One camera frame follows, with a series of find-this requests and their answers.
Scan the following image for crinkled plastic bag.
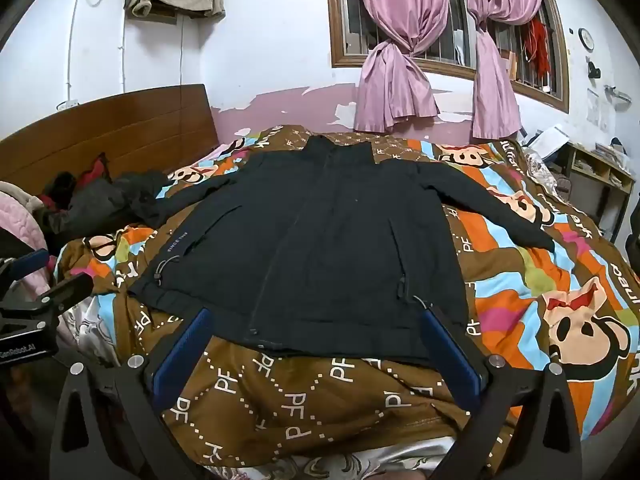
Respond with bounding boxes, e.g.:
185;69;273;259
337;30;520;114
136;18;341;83
524;151;572;203

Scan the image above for black jacket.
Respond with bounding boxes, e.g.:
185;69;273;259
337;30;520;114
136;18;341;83
127;135;557;368

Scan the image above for white wall cable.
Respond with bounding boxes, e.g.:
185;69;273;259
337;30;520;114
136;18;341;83
65;0;137;106

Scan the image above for pile of dark clothes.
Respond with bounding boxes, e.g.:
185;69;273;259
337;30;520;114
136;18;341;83
37;152;173;248

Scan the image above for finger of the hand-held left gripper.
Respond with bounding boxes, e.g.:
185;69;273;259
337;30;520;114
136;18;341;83
41;272;95;317
0;249;51;287

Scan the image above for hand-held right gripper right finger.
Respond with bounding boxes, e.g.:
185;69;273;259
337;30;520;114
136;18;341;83
419;304;584;480

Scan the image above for red hanging cloth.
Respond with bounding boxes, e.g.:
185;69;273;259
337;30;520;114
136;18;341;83
524;14;554;74

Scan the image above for wooden headboard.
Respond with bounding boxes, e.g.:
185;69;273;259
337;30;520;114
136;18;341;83
0;83;219;196

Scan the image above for wooden barred window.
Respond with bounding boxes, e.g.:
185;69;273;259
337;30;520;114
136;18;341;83
325;0;571;114

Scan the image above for printed cartoon blanket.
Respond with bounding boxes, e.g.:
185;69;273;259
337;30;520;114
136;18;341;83
55;125;640;471

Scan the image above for white box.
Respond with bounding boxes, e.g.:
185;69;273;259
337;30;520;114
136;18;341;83
527;126;572;162

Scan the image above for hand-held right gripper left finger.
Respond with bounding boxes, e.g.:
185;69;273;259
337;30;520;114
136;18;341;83
50;306;216;480

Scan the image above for wooden wall box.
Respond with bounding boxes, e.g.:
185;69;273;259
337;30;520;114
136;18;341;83
131;0;179;26

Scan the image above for pink quilt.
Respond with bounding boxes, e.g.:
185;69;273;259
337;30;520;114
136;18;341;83
0;180;51;271

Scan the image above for wooden shelf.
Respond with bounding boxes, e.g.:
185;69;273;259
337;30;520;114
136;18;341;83
565;140;637;246

